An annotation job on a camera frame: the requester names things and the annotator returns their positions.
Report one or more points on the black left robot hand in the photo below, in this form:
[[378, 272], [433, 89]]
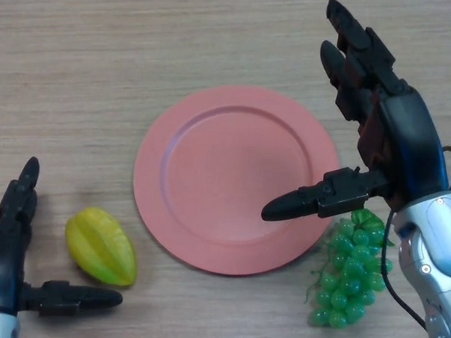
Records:
[[0, 264]]

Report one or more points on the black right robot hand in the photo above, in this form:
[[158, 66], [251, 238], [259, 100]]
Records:
[[410, 147]]

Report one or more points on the yellow starfruit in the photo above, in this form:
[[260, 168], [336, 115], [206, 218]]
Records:
[[102, 246]]

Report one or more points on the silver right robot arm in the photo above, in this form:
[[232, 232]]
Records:
[[435, 253]]

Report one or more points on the pink round plate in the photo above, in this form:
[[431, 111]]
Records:
[[229, 176]]

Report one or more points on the green grape bunch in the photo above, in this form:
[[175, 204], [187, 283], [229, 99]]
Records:
[[348, 283]]

